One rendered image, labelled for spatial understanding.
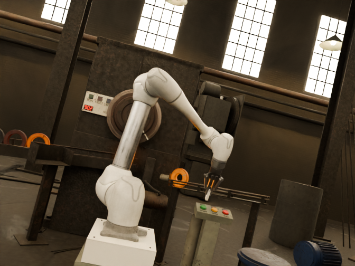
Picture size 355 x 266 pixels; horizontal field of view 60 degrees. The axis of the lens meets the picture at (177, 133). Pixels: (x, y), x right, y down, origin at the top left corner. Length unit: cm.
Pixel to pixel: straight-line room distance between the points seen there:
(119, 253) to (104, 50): 196
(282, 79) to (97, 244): 886
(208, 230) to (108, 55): 177
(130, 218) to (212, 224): 69
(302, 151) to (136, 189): 871
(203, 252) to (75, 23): 449
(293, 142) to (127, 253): 866
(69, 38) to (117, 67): 279
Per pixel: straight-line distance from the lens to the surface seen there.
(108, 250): 147
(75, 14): 572
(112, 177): 164
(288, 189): 462
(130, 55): 291
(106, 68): 290
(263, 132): 944
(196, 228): 216
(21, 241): 260
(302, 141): 994
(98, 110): 283
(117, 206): 150
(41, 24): 894
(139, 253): 147
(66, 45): 558
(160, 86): 154
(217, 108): 694
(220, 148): 182
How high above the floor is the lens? 92
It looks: 3 degrees up
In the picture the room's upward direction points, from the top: 14 degrees clockwise
